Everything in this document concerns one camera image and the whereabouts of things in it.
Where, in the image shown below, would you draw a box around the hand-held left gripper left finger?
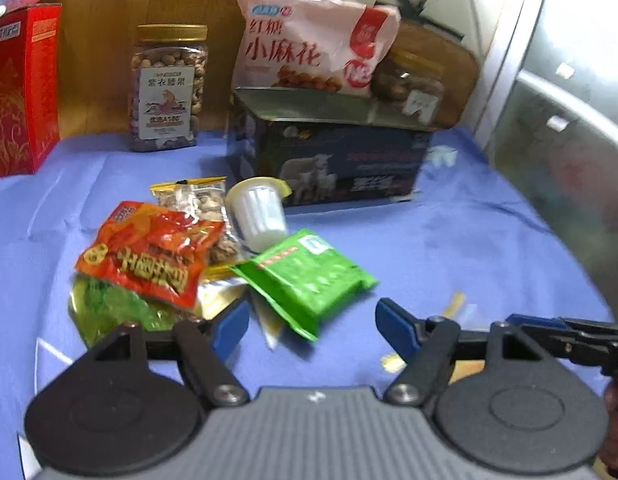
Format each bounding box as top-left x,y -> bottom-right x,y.
84,298 -> 251,407

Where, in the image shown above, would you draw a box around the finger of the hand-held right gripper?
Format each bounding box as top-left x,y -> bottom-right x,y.
546,332 -> 618,380
506,312 -> 618,341

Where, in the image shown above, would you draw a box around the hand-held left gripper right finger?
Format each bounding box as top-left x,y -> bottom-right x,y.
375,297 -> 556,407

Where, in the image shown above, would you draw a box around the silver yellow snack packet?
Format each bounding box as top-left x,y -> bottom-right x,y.
196,264 -> 286,351

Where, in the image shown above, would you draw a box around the red snack packet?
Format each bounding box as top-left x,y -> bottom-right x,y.
74,201 -> 226,311

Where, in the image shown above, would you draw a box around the light green snack packet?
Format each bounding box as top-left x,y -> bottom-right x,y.
68,274 -> 202,350

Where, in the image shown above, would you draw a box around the white jelly cup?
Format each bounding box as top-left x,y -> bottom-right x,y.
225,176 -> 292,254

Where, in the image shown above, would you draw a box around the clear nut packet yellow edge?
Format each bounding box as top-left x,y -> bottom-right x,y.
150,176 -> 246,267

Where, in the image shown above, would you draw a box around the dark tin box sheep print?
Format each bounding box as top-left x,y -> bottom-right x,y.
225,86 -> 437,209

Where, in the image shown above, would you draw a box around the blue printed cloth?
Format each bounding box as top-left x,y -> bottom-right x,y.
0,125 -> 617,480

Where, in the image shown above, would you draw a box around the metal framed glass door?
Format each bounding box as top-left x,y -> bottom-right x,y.
466,0 -> 618,321

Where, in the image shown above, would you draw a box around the nut jar gold lid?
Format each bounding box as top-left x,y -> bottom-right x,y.
128,24 -> 210,154

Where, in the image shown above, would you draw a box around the walnut jar gold lid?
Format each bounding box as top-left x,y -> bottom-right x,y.
370,44 -> 447,126

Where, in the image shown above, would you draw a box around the brown rounded wooden board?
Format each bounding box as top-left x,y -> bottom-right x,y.
389,19 -> 482,129

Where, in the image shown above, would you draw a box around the pink snack bag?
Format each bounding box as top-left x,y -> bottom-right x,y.
232,0 -> 403,101

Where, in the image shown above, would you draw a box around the black tape strips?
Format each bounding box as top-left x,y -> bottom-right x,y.
386,0 -> 466,45

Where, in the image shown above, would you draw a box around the red gift box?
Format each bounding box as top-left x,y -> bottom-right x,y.
0,4 -> 63,181

